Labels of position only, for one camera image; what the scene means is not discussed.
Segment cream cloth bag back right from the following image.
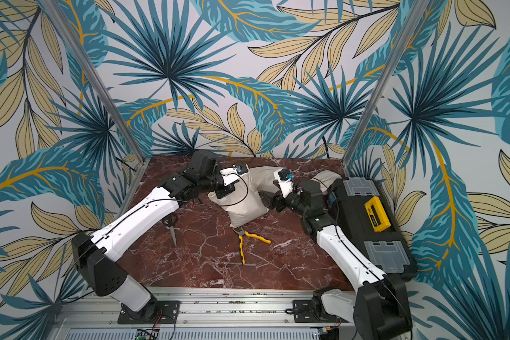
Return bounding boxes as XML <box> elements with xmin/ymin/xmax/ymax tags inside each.
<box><xmin>312</xmin><ymin>170</ymin><xmax>342</xmax><ymax>195</ymax></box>

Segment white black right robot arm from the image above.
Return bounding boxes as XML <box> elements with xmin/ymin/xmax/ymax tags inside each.
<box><xmin>272</xmin><ymin>178</ymin><xmax>415</xmax><ymax>339</ymax></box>

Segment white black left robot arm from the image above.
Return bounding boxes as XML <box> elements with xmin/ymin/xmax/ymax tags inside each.
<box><xmin>72</xmin><ymin>150</ymin><xmax>248</xmax><ymax>323</ymax></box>

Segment black handled scissors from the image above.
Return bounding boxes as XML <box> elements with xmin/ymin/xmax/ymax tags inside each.
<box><xmin>161</xmin><ymin>213</ymin><xmax>178</xmax><ymax>246</ymax></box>

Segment cream cloth soil bag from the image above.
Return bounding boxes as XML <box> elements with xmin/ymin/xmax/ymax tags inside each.
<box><xmin>208</xmin><ymin>167</ymin><xmax>282</xmax><ymax>228</ymax></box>

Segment black yellow toolbox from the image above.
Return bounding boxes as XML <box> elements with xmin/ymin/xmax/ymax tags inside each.
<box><xmin>327</xmin><ymin>177</ymin><xmax>417</xmax><ymax>282</ymax></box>

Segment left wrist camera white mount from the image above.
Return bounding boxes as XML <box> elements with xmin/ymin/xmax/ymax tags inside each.
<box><xmin>219</xmin><ymin>164</ymin><xmax>249</xmax><ymax>186</ymax></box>

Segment right aluminium frame post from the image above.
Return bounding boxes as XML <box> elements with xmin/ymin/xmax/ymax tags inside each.
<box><xmin>342</xmin><ymin>0</ymin><xmax>429</xmax><ymax>177</ymax></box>

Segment left aluminium frame post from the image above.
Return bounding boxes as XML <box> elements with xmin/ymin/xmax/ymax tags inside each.
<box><xmin>41</xmin><ymin>0</ymin><xmax>145</xmax><ymax>163</ymax></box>

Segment yellow handled pliers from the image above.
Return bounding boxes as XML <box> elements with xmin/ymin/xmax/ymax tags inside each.
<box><xmin>233</xmin><ymin>227</ymin><xmax>272</xmax><ymax>265</ymax></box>

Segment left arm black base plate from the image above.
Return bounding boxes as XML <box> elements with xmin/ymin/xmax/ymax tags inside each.
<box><xmin>118</xmin><ymin>299</ymin><xmax>181</xmax><ymax>324</ymax></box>

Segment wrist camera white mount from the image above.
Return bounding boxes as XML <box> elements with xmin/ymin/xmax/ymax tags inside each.
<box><xmin>219</xmin><ymin>164</ymin><xmax>249</xmax><ymax>186</ymax></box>
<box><xmin>273</xmin><ymin>168</ymin><xmax>295</xmax><ymax>198</ymax></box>

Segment aluminium frame post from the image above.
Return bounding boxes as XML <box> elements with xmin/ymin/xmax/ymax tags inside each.
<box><xmin>41</xmin><ymin>0</ymin><xmax>145</xmax><ymax>163</ymax></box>
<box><xmin>342</xmin><ymin>0</ymin><xmax>429</xmax><ymax>177</ymax></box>

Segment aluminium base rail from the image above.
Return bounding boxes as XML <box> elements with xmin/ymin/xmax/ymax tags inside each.
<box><xmin>49</xmin><ymin>287</ymin><xmax>361</xmax><ymax>339</ymax></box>

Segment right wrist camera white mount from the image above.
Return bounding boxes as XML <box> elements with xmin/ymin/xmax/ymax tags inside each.
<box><xmin>273</xmin><ymin>168</ymin><xmax>295</xmax><ymax>198</ymax></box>

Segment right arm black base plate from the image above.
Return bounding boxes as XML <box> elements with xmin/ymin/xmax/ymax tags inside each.
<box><xmin>285</xmin><ymin>286</ymin><xmax>356</xmax><ymax>324</ymax></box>

